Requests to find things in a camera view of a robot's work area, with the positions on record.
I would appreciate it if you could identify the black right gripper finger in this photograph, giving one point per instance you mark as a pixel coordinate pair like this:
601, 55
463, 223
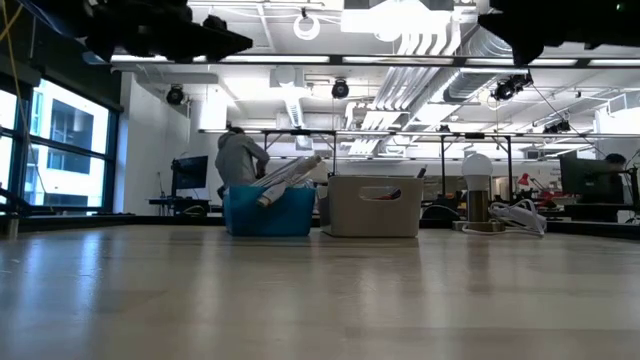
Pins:
522, 37

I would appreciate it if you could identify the black monitor on arm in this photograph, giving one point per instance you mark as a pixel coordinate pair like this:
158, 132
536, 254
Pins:
590, 180

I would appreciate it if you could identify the person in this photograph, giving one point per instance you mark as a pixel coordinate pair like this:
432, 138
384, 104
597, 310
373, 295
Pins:
615, 159
237, 160

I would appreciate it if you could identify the black computer monitor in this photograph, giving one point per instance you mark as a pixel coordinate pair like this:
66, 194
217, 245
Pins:
190, 175

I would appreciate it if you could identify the brass lamp with white bulb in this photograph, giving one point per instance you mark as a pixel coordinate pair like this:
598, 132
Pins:
477, 172

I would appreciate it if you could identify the red desk lamp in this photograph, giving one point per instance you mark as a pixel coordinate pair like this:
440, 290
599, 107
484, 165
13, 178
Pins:
524, 180

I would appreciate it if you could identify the overhead light bar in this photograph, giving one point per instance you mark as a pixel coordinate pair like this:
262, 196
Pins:
375, 60

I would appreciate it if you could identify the long hanging light bar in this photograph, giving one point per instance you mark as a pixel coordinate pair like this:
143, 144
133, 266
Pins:
400, 133

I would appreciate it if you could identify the dark office desk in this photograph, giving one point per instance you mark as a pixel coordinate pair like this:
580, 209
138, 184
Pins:
177, 202

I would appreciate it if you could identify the blue plastic bin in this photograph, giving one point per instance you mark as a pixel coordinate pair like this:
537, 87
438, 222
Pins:
280, 220

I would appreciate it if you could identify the beige plastic bin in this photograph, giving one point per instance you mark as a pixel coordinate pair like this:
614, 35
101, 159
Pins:
372, 217

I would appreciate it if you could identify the silver ventilation duct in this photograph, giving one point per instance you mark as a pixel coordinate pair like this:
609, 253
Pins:
480, 55

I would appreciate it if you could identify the black ceiling camera cluster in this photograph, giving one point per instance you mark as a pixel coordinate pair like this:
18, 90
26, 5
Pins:
510, 87

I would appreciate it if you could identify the black metal workstation frame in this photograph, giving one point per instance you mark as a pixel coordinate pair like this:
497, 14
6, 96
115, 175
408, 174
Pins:
510, 165
334, 150

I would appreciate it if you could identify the dark window frame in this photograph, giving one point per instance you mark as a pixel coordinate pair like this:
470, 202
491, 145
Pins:
112, 165

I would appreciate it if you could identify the black frame brace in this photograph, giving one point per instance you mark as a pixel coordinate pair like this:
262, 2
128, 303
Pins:
17, 202

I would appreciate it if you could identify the grey frame post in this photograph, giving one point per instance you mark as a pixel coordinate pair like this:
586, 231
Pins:
12, 227

